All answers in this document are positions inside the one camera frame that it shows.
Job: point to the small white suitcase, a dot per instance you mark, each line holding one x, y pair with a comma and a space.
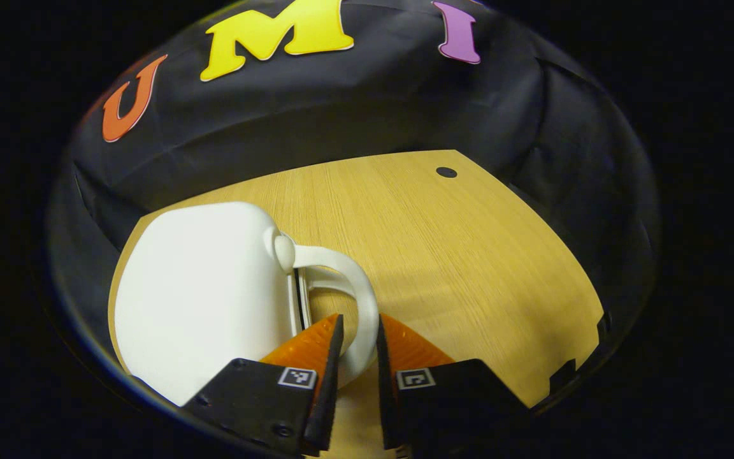
201, 293

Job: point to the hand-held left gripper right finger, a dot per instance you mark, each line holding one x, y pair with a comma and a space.
456, 401

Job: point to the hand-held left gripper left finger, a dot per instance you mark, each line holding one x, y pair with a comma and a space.
259, 401

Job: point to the black backdrop cloth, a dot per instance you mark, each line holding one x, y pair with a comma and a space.
354, 108

